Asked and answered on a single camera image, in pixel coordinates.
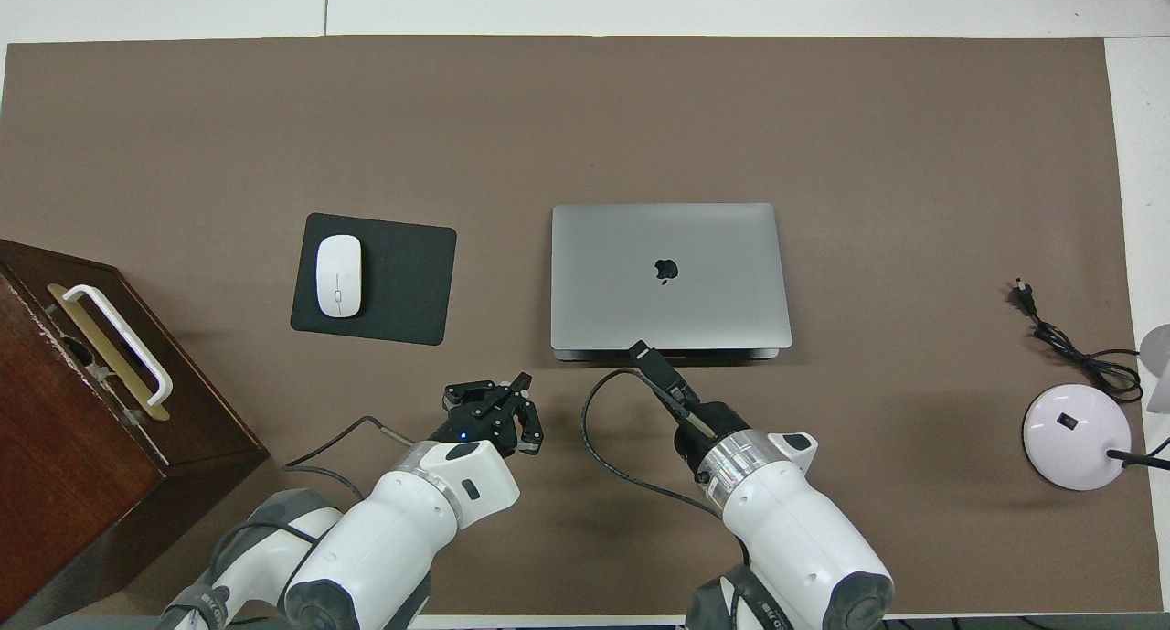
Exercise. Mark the white desk lamp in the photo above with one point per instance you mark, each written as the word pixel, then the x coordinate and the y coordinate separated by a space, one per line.
pixel 1069 438

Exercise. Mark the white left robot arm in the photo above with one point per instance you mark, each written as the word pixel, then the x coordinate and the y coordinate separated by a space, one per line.
pixel 402 539

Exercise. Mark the silver grey laptop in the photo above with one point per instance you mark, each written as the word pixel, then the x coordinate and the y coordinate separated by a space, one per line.
pixel 713 246

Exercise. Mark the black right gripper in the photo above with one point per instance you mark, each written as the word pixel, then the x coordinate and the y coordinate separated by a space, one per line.
pixel 713 433

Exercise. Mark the white computer mouse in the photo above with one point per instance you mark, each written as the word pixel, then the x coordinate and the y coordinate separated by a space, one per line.
pixel 338 276

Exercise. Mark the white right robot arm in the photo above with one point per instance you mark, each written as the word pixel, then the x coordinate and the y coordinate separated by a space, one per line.
pixel 795 539

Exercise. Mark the brown table mat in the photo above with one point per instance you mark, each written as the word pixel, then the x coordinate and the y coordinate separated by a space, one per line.
pixel 823 109

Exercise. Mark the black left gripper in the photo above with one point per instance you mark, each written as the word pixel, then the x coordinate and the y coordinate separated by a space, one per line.
pixel 480 429

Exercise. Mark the black mouse pad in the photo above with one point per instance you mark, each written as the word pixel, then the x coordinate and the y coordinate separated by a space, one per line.
pixel 402 282

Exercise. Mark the dark brown wooden box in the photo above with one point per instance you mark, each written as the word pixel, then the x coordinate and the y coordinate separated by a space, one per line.
pixel 55 447

